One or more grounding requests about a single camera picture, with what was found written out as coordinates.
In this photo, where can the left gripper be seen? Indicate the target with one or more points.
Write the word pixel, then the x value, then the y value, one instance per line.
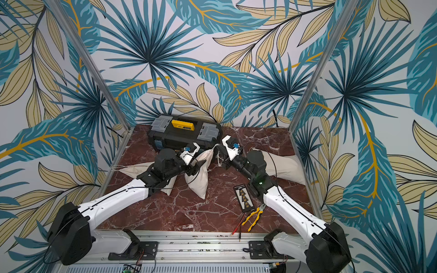
pixel 194 169

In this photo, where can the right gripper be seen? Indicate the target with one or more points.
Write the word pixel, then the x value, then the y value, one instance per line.
pixel 234 161

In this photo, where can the cream cloth bag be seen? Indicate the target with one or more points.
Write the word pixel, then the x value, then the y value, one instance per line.
pixel 198 183
pixel 134 170
pixel 287 167

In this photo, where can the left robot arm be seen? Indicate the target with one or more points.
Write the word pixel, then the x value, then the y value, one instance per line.
pixel 72 235

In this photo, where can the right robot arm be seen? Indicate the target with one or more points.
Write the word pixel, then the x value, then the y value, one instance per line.
pixel 323 247

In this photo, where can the black plastic toolbox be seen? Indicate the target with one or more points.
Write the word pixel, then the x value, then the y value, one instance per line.
pixel 176 133

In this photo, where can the black bit set card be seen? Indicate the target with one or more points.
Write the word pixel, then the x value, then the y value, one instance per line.
pixel 244 198

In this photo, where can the yellow black pliers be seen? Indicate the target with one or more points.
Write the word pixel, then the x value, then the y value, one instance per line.
pixel 256 215

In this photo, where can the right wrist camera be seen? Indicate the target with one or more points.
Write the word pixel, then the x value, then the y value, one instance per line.
pixel 232 147

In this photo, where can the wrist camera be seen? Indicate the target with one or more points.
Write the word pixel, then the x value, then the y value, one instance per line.
pixel 188 153
pixel 232 147

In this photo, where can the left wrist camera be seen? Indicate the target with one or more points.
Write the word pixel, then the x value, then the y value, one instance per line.
pixel 188 153

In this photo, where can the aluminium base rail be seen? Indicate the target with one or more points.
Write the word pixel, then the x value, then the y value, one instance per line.
pixel 188 252

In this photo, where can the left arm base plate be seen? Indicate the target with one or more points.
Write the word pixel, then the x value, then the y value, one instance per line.
pixel 143 250

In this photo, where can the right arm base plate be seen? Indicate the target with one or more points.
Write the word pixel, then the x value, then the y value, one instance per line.
pixel 263 250

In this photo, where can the right aluminium frame post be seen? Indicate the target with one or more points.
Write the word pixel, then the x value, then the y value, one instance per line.
pixel 338 29

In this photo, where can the aluminium frame post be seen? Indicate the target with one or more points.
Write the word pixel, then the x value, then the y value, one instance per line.
pixel 67 25
pixel 338 29

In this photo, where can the left aluminium frame post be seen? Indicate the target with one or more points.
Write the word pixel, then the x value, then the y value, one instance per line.
pixel 67 25

